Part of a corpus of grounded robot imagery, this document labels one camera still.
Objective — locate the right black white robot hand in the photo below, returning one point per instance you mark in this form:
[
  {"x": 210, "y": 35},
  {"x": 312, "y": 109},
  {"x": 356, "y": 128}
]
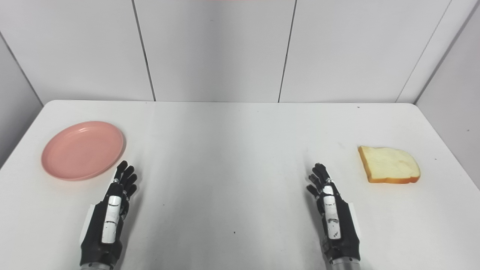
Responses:
[{"x": 333, "y": 221}]

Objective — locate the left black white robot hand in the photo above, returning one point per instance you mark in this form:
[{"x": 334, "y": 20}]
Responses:
[{"x": 111, "y": 221}]

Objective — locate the pink round plate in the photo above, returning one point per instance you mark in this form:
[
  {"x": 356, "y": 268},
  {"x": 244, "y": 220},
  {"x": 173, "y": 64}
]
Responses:
[{"x": 83, "y": 150}]

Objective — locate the slice of white bread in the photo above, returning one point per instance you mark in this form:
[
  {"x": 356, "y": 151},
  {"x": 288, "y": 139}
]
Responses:
[{"x": 389, "y": 165}]

